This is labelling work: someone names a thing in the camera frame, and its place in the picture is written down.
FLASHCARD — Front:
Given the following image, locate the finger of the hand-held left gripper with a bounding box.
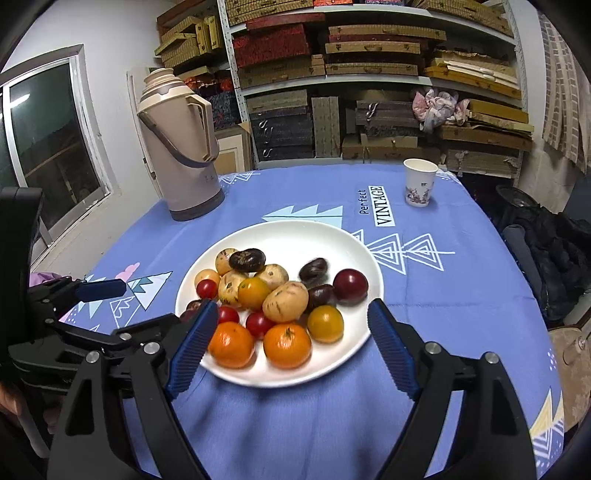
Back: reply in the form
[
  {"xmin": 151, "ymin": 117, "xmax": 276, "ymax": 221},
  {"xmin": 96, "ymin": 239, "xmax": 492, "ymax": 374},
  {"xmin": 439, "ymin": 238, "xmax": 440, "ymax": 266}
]
[
  {"xmin": 28, "ymin": 276, "xmax": 128, "ymax": 324},
  {"xmin": 9, "ymin": 314, "xmax": 190, "ymax": 386}
]

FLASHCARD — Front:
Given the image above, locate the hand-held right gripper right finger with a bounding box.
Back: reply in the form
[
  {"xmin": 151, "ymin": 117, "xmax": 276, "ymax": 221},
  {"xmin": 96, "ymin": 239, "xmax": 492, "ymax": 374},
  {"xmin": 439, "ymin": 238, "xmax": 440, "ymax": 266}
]
[{"xmin": 367, "ymin": 298, "xmax": 539, "ymax": 480}]

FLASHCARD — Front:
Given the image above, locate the pink cloth bundle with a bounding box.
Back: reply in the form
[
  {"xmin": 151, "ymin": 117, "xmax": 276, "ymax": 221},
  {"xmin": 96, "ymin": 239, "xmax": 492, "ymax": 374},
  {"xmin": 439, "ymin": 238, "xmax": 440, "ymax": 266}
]
[{"xmin": 412, "ymin": 88, "xmax": 471, "ymax": 134}]

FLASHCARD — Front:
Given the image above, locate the white printed paper cup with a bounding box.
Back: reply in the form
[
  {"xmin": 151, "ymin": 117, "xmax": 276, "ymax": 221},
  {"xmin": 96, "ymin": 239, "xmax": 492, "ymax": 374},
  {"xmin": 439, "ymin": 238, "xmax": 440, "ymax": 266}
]
[{"xmin": 403, "ymin": 158, "xmax": 438, "ymax": 208}]

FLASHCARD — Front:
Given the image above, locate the beige thermos jug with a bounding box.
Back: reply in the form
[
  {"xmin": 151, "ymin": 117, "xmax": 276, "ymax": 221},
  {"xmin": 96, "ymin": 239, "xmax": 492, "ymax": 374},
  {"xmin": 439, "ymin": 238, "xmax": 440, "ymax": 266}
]
[{"xmin": 136, "ymin": 68, "xmax": 225, "ymax": 222}]

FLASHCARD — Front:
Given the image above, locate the orange mandarin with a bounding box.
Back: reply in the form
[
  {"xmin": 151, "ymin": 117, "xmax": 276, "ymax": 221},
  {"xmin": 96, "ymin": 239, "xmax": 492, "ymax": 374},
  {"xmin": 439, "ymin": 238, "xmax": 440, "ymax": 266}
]
[
  {"xmin": 208, "ymin": 322, "xmax": 256, "ymax": 369},
  {"xmin": 263, "ymin": 323, "xmax": 312, "ymax": 370}
]

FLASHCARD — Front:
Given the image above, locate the black jacket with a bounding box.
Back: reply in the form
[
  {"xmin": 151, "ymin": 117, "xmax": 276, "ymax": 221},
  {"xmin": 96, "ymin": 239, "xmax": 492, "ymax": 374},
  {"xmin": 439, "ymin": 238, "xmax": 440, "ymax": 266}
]
[{"xmin": 501, "ymin": 205, "xmax": 591, "ymax": 324}]

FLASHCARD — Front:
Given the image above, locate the large dark brown water chestnut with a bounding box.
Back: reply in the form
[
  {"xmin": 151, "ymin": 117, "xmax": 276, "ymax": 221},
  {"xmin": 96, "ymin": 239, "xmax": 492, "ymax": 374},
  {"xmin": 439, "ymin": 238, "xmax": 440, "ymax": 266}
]
[{"xmin": 298, "ymin": 257, "xmax": 329, "ymax": 288}]

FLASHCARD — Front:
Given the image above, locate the blue printed tablecloth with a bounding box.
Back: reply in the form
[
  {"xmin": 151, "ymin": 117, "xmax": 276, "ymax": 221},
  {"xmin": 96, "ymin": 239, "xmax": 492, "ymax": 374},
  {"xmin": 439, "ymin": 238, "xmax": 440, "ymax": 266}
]
[{"xmin": 30, "ymin": 165, "xmax": 566, "ymax": 480}]

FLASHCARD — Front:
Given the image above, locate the purple cloth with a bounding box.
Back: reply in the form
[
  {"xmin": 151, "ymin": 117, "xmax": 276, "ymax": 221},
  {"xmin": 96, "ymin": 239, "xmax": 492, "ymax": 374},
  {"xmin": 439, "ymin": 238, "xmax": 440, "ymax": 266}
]
[{"xmin": 28, "ymin": 271, "xmax": 63, "ymax": 289}]

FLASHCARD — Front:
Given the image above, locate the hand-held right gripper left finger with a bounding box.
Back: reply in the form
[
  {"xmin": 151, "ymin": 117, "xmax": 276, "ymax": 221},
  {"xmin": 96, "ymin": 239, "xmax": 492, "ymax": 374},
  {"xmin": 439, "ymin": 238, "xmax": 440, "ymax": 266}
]
[{"xmin": 46, "ymin": 299, "xmax": 220, "ymax": 480}]

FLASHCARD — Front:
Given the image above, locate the small yellow-orange tomato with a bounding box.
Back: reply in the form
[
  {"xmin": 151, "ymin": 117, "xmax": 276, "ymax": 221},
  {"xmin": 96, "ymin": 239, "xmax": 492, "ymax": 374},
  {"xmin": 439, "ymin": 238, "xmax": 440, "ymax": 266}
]
[{"xmin": 307, "ymin": 305, "xmax": 345, "ymax": 343}]

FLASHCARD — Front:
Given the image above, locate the dark red plum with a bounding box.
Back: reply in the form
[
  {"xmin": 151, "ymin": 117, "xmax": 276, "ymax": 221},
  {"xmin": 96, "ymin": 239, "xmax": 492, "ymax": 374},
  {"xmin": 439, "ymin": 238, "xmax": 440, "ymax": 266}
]
[
  {"xmin": 179, "ymin": 299, "xmax": 204, "ymax": 324},
  {"xmin": 332, "ymin": 268, "xmax": 369, "ymax": 306}
]

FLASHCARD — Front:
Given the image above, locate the elongated tan pepino melon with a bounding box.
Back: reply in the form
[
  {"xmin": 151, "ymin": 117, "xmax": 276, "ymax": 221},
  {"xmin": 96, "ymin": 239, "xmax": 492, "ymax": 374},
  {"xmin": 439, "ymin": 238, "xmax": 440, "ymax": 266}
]
[{"xmin": 263, "ymin": 281, "xmax": 310, "ymax": 323}]

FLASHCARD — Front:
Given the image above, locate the striped tan pepino melon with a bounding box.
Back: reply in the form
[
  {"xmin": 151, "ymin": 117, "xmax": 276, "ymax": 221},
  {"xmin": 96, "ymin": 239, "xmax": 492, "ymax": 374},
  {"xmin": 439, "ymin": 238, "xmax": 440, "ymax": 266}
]
[
  {"xmin": 254, "ymin": 263, "xmax": 290, "ymax": 289},
  {"xmin": 215, "ymin": 249, "xmax": 238, "ymax": 276}
]

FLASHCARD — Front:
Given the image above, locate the white metal shelf rack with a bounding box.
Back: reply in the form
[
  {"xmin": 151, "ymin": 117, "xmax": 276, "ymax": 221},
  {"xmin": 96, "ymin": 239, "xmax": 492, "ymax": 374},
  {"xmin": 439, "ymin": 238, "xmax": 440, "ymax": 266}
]
[{"xmin": 217, "ymin": 0, "xmax": 532, "ymax": 178}]

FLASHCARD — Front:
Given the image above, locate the light wooden picture frame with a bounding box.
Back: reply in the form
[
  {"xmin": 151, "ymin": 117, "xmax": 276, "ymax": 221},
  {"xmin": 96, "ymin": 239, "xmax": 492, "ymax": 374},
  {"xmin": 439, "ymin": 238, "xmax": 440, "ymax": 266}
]
[{"xmin": 215, "ymin": 122, "xmax": 257, "ymax": 176}]

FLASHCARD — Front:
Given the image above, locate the checkered beige curtain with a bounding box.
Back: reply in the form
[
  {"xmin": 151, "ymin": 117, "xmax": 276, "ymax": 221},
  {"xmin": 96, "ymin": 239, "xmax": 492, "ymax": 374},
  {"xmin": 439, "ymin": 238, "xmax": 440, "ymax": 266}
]
[{"xmin": 536, "ymin": 9, "xmax": 591, "ymax": 171}]

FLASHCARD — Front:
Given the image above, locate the white framed window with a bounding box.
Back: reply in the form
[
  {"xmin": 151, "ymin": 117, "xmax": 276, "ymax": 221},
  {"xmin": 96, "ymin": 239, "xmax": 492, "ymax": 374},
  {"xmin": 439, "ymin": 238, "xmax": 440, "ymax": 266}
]
[{"xmin": 0, "ymin": 44, "xmax": 114, "ymax": 259}]

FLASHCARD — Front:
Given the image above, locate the white oval plate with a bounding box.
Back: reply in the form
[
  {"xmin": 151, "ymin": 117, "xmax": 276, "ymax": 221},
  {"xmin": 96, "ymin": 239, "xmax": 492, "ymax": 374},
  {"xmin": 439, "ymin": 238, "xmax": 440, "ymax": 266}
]
[{"xmin": 174, "ymin": 220, "xmax": 385, "ymax": 387}]

